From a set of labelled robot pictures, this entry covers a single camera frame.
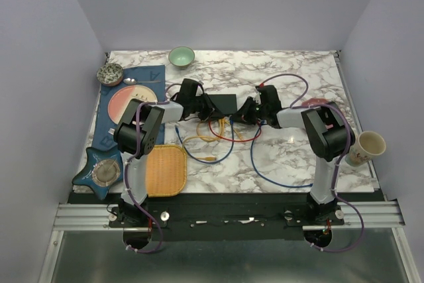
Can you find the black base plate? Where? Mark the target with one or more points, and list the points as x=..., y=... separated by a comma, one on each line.
x=171, y=228

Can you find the pink and cream plate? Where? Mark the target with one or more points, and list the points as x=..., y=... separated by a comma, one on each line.
x=120, y=100

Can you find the green ceramic bowl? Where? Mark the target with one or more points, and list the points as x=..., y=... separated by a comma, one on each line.
x=181, y=57

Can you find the aluminium mounting rail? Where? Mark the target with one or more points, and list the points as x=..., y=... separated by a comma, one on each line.
x=97, y=217

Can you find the cream printed mug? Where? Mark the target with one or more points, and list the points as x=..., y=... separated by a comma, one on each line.
x=367, y=146

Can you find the patterned small bowl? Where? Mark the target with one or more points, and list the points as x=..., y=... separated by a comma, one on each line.
x=110, y=74

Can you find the blue placemat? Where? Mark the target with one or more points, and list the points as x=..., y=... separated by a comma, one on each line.
x=102, y=140

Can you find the blue star-shaped dish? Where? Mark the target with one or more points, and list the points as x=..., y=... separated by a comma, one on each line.
x=102, y=170

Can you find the metal spoon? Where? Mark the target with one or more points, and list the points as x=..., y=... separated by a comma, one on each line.
x=132, y=81

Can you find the pink dotted plate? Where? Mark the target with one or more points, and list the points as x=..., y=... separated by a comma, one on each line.
x=314, y=101

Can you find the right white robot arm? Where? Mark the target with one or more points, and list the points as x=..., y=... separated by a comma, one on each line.
x=329, y=134

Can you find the black network switch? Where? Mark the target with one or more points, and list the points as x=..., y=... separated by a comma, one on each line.
x=224, y=105

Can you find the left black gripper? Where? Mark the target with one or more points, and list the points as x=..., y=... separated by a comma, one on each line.
x=210, y=112

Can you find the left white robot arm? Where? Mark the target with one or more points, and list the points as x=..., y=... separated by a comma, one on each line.
x=139, y=126

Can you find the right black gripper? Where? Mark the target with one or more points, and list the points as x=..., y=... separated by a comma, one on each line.
x=242, y=114

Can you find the orange woven tray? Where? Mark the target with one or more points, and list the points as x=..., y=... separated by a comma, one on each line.
x=166, y=172

